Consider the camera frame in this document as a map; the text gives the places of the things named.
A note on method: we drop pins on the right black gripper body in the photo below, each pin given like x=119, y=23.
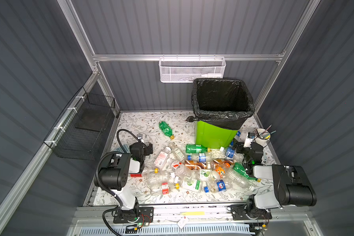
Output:
x=243, y=148

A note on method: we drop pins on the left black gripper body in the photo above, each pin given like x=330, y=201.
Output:
x=147, y=149

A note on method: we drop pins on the clear bottle pink label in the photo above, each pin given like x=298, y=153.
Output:
x=162, y=158

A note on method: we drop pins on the red label bottle yellow cap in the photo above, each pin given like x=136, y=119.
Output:
x=145, y=173

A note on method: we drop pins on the clear bottle white cap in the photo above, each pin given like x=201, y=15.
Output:
x=158, y=178

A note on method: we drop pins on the green bottle yellow cap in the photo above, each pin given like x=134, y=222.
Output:
x=166, y=130

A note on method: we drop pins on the orange label bottle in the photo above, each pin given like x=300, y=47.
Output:
x=220, y=171

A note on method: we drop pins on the clear bottle red label front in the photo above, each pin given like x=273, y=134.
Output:
x=164, y=188

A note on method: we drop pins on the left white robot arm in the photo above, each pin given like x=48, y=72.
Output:
x=114, y=169

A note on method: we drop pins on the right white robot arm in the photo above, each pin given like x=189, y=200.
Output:
x=291, y=185

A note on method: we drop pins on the blue label bottle near bin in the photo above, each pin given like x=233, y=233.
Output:
x=230, y=151

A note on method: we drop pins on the green bottle near bin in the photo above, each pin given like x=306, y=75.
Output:
x=194, y=148

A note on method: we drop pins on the green bin with black liner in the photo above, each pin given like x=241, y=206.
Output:
x=220, y=107

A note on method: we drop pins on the green bottle right side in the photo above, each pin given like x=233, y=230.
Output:
x=238, y=168

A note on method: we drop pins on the white pen cup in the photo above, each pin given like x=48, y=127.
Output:
x=263, y=136

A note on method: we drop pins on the brown tea bottle right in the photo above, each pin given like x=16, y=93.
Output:
x=216, y=162

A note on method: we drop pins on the brown tea bottle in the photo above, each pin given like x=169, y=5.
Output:
x=216, y=162
x=194, y=165

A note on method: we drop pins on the clear bottle green-white label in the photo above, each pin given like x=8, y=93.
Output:
x=178, y=154

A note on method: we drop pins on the blue label bottle front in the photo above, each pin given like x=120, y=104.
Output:
x=216, y=187

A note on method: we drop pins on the clear bottle blue label centre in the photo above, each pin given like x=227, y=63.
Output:
x=200, y=157

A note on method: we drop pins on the lime label bottle upper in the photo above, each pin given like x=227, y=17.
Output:
x=206, y=175

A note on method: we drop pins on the lime label bottle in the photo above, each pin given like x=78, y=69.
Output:
x=206, y=175
x=190, y=184

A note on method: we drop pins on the brown tea bottle left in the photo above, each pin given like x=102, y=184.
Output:
x=194, y=165

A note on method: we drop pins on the lime label bottle lower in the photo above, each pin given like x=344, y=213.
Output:
x=190, y=184

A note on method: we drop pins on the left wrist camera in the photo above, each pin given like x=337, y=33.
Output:
x=140, y=137

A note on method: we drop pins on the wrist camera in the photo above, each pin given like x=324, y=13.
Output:
x=249, y=139
x=140, y=137

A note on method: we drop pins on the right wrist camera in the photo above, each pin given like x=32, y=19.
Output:
x=249, y=139

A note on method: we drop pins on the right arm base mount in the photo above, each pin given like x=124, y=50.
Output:
x=245, y=212

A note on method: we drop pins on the black wire wall basket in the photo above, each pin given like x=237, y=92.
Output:
x=84, y=127

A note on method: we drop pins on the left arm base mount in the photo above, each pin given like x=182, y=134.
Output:
x=136, y=215

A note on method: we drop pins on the white tag on rail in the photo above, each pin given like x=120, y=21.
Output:
x=182, y=222

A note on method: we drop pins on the white wire wall basket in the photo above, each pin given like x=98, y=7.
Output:
x=187, y=69

